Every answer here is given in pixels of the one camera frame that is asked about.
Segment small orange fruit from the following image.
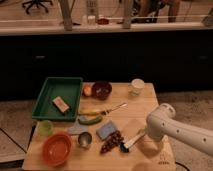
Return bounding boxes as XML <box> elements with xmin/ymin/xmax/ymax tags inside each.
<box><xmin>83</xmin><ymin>85</ymin><xmax>92</xmax><ymax>97</ymax></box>

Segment light green cup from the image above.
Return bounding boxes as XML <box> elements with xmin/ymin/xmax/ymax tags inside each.
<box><xmin>38</xmin><ymin>120</ymin><xmax>53</xmax><ymax>136</ymax></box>

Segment black cable on floor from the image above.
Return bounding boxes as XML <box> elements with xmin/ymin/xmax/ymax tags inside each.
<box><xmin>175</xmin><ymin>161</ymin><xmax>191</xmax><ymax>171</ymax></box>

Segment white ceramic mug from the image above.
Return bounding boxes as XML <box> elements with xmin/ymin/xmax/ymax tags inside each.
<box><xmin>129</xmin><ymin>78</ymin><xmax>145</xmax><ymax>96</ymax></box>

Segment green plastic tray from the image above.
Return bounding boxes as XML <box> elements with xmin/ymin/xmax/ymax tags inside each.
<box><xmin>32</xmin><ymin>77</ymin><xmax>83</xmax><ymax>122</ymax></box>

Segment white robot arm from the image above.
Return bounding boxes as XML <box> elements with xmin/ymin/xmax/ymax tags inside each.
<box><xmin>146</xmin><ymin>103</ymin><xmax>213</xmax><ymax>157</ymax></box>

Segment green cucumber toy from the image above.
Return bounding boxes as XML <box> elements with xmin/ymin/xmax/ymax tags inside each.
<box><xmin>78</xmin><ymin>116</ymin><xmax>103</xmax><ymax>125</ymax></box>

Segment dark red grape bunch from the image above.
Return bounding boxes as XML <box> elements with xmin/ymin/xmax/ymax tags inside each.
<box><xmin>100</xmin><ymin>131</ymin><xmax>124</xmax><ymax>154</ymax></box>

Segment black office chair base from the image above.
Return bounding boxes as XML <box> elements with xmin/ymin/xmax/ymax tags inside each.
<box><xmin>22</xmin><ymin>0</ymin><xmax>53</xmax><ymax>15</ymax></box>

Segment grey blue cloth piece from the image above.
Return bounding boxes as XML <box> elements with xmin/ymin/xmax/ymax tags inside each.
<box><xmin>67</xmin><ymin>121</ymin><xmax>88</xmax><ymax>135</ymax></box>

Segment red plastic bowl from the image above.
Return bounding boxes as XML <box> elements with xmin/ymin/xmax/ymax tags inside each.
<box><xmin>41</xmin><ymin>132</ymin><xmax>71</xmax><ymax>167</ymax></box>

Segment white dish brush black bristles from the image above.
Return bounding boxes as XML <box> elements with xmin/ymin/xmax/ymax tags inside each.
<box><xmin>120</xmin><ymin>130</ymin><xmax>146</xmax><ymax>153</ymax></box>

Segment small metal cup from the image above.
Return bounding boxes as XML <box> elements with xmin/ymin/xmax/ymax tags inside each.
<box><xmin>78</xmin><ymin>132</ymin><xmax>92</xmax><ymax>148</ymax></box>

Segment red object on shelf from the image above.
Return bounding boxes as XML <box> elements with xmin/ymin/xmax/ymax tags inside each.
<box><xmin>97</xmin><ymin>18</ymin><xmax>109</xmax><ymax>25</ymax></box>

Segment small wooden block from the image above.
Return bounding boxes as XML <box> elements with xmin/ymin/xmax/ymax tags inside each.
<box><xmin>52</xmin><ymin>96</ymin><xmax>70</xmax><ymax>113</ymax></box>

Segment yellow handled knife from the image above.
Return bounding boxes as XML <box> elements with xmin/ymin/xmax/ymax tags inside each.
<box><xmin>78</xmin><ymin>103</ymin><xmax>127</xmax><ymax>116</ymax></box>

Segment dark maroon bowl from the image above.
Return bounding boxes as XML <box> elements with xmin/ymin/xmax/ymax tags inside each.
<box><xmin>92</xmin><ymin>81</ymin><xmax>112</xmax><ymax>100</ymax></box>

